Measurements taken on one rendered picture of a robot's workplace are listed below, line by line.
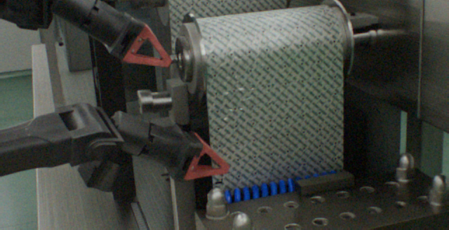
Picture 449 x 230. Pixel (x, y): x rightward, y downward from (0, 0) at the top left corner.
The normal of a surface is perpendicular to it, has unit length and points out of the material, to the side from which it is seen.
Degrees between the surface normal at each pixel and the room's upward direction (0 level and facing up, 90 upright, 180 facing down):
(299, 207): 0
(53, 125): 27
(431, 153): 90
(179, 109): 90
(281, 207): 0
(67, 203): 0
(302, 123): 90
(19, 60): 90
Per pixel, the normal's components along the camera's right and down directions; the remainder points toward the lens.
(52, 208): -0.06, -0.95
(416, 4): -0.96, 0.15
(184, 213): 0.29, 0.28
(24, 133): 0.20, -0.75
